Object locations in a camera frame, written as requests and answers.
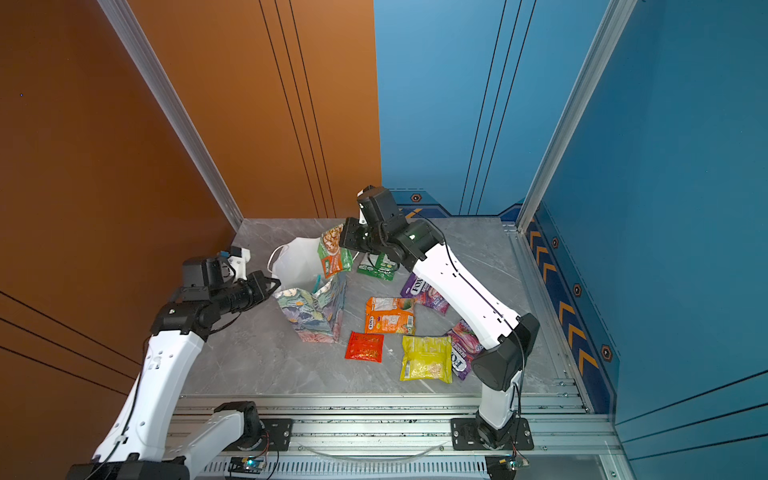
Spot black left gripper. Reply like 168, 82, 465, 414
212, 271, 281, 318

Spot red snack packet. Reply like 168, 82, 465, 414
345, 332, 385, 363

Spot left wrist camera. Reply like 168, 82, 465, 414
219, 246, 251, 280

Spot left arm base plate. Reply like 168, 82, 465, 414
223, 418, 294, 455

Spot floral paper gift bag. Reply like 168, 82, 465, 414
267, 237, 347, 343

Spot green lime candy bag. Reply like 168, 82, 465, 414
357, 253, 400, 281

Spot orange Fox's candy bag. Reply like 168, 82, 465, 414
364, 297, 415, 335

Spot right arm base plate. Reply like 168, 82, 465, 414
450, 416, 535, 451

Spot aluminium table edge rail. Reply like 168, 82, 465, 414
502, 223, 595, 414

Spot left green circuit board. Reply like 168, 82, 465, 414
227, 456, 267, 476

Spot aluminium corner post left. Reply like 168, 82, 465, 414
98, 0, 244, 230

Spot right circuit board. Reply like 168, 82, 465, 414
484, 455, 530, 480

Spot yellow snack packet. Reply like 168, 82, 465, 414
400, 336, 452, 384

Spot green orange cereal packet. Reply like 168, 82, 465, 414
317, 224, 354, 279

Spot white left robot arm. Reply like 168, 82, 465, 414
66, 271, 280, 479

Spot purple Fox's berries candy bag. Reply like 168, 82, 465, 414
447, 320, 484, 381

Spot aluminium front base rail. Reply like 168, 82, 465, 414
161, 392, 625, 480

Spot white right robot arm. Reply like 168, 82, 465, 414
340, 186, 540, 450

